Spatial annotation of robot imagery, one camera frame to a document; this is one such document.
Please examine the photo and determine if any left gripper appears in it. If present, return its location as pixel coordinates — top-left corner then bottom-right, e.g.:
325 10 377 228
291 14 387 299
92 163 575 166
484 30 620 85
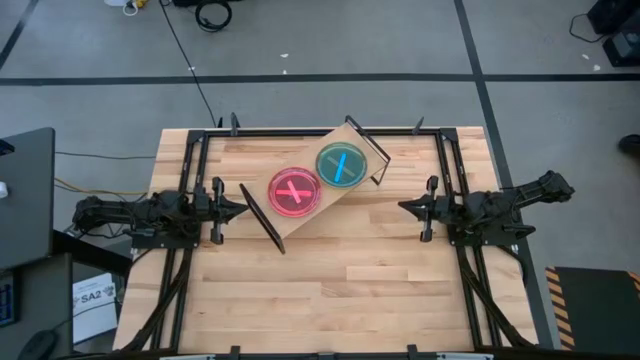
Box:
192 175 250 246

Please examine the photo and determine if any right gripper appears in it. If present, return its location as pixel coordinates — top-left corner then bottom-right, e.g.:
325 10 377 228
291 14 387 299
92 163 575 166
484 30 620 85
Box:
397 174 466 244

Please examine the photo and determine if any blue transparent plastic plate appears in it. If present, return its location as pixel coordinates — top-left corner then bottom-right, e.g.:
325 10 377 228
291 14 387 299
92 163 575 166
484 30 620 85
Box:
315 141 369 190

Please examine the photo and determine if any wooden tray board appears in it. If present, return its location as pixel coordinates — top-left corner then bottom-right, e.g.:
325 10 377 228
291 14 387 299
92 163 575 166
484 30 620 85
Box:
238 114 392 255

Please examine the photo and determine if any white SA2 paper sheet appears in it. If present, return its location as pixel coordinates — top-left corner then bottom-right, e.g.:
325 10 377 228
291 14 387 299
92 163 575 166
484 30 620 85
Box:
72 272 119 346

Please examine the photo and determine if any dark grey side table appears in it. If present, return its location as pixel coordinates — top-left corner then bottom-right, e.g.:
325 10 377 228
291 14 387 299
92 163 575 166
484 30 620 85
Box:
0 127 56 271

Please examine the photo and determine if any black yellow hazard mat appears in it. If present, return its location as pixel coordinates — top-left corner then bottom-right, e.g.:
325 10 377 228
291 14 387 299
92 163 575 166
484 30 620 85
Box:
544 265 640 352

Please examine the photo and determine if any person's shoe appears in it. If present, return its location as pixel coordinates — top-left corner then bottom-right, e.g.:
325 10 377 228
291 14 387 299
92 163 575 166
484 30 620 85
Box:
617 133 640 156

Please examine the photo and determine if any black computer mouse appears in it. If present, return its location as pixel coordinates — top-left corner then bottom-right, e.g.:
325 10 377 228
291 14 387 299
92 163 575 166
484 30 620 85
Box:
17 329 57 360

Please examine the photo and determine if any black keyboard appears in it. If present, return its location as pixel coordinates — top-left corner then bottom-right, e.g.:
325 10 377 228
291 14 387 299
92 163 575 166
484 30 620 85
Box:
0 272 21 329

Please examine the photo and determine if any black metal rig frame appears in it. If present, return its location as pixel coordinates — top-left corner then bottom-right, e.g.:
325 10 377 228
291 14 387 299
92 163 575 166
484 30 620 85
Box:
112 127 539 360

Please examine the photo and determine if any yellow floor cable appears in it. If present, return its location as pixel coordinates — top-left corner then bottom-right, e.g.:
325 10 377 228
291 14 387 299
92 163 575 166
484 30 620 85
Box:
53 177 150 196

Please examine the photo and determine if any grey floor cable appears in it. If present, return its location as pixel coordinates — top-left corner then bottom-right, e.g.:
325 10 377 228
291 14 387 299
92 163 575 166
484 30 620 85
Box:
53 151 157 161

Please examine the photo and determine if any black floor cable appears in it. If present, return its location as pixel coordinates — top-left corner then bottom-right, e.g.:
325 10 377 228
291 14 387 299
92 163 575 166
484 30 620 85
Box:
158 0 221 129
568 12 606 45

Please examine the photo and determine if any coiled black cable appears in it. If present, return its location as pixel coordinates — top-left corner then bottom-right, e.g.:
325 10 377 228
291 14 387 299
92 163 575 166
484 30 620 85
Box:
193 0 234 34

